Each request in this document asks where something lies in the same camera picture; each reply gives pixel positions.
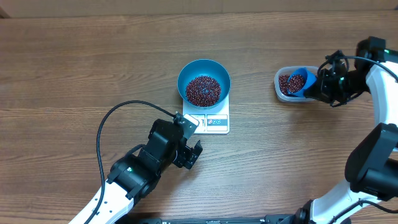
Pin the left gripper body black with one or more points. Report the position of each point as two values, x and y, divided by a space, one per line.
185 157

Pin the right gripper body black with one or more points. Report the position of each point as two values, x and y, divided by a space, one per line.
339 89

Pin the blue measuring scoop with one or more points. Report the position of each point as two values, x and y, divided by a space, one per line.
309 77

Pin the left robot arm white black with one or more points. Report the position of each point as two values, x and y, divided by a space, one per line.
136 175

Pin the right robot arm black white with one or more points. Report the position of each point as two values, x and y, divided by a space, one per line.
370 172

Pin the white digital kitchen scale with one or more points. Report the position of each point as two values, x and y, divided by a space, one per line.
215 120

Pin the red beans in bowl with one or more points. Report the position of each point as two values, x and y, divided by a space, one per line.
203 91

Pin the blue metal bowl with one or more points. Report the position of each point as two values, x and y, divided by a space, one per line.
204 67

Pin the red adzuki beans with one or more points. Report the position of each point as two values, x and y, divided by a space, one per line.
290 85

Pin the clear plastic container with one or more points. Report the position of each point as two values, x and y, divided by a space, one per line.
289 71

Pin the black mounting rail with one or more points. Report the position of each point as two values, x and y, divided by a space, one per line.
268 219

